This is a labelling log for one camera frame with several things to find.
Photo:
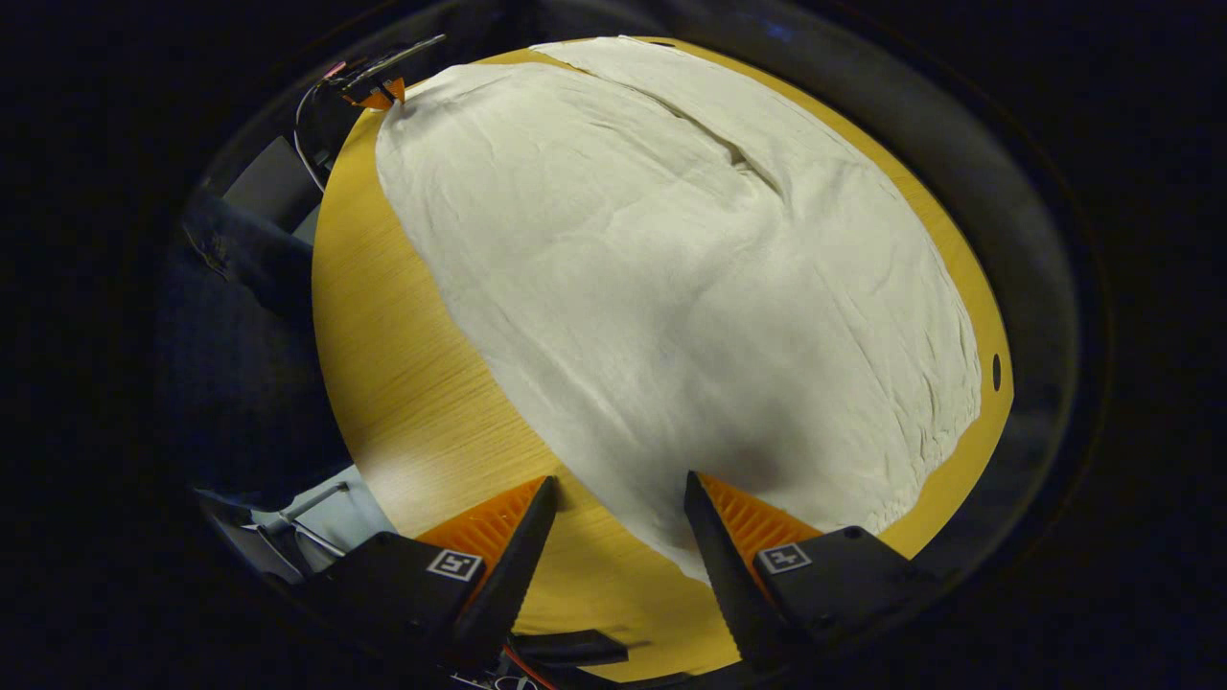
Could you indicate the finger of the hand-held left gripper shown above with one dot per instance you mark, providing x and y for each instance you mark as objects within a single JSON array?
[{"x": 383, "y": 77}]

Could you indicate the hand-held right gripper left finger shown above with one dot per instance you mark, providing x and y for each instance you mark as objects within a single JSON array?
[{"x": 513, "y": 565}]

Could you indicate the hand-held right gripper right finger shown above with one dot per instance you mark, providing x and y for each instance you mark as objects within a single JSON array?
[{"x": 724, "y": 565}]

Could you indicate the white jeans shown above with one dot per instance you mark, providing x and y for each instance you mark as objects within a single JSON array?
[{"x": 671, "y": 287}]

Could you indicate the grey board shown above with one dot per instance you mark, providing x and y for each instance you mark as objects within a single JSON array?
[{"x": 268, "y": 182}]

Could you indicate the person's dark trousers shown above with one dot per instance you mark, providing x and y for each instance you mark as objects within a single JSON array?
[{"x": 240, "y": 383}]

